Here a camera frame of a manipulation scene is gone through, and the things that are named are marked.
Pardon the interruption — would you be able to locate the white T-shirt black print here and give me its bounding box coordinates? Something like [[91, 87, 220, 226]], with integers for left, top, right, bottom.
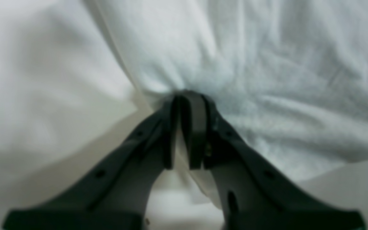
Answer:
[[0, 0, 368, 216]]

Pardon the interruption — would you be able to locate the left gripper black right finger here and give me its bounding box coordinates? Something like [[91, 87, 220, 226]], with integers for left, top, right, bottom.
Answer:
[[179, 91, 207, 170]]

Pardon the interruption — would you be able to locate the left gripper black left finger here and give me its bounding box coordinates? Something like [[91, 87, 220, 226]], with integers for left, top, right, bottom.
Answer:
[[162, 95, 179, 170]]

